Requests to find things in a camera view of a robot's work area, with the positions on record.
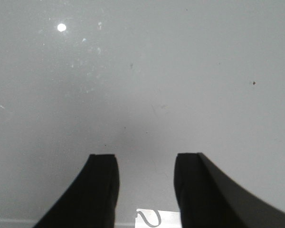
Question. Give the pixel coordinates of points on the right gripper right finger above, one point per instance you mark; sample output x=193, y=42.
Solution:
x=208, y=198

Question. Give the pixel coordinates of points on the white paper label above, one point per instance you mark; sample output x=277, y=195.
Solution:
x=151, y=218

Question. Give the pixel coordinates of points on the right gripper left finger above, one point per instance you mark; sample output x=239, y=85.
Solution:
x=91, y=199

